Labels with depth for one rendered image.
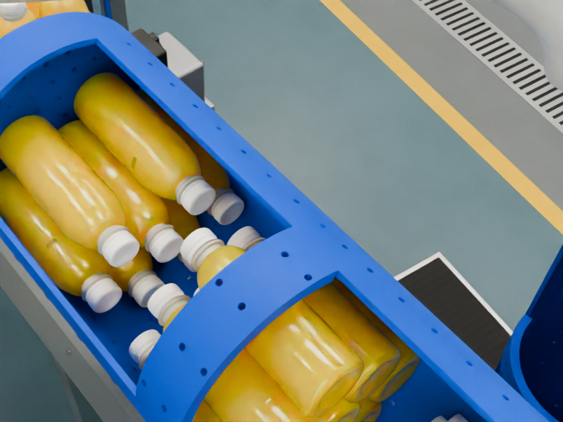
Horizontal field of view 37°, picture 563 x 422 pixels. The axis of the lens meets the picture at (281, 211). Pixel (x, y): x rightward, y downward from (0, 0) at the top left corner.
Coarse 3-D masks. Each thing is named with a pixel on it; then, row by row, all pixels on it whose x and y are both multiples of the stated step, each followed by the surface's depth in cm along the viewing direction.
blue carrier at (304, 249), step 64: (0, 64) 93; (64, 64) 103; (128, 64) 94; (0, 128) 102; (192, 128) 88; (256, 192) 84; (256, 256) 78; (320, 256) 79; (128, 320) 103; (192, 320) 76; (256, 320) 74; (384, 320) 76; (128, 384) 83; (192, 384) 75; (448, 384) 73
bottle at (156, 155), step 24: (96, 96) 100; (120, 96) 100; (96, 120) 100; (120, 120) 98; (144, 120) 98; (120, 144) 98; (144, 144) 96; (168, 144) 96; (144, 168) 96; (168, 168) 95; (192, 168) 96; (168, 192) 96
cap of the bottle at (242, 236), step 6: (246, 228) 91; (252, 228) 92; (234, 234) 91; (240, 234) 91; (246, 234) 91; (252, 234) 91; (258, 234) 92; (234, 240) 91; (240, 240) 90; (246, 240) 90; (240, 246) 90
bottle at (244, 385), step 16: (176, 304) 87; (160, 320) 87; (240, 352) 82; (240, 368) 80; (256, 368) 80; (224, 384) 80; (240, 384) 79; (256, 384) 79; (272, 384) 80; (208, 400) 81; (224, 400) 80; (240, 400) 79; (256, 400) 78; (272, 400) 78; (288, 400) 79; (224, 416) 80; (240, 416) 79; (256, 416) 78; (272, 416) 78; (288, 416) 78; (304, 416) 78; (320, 416) 80
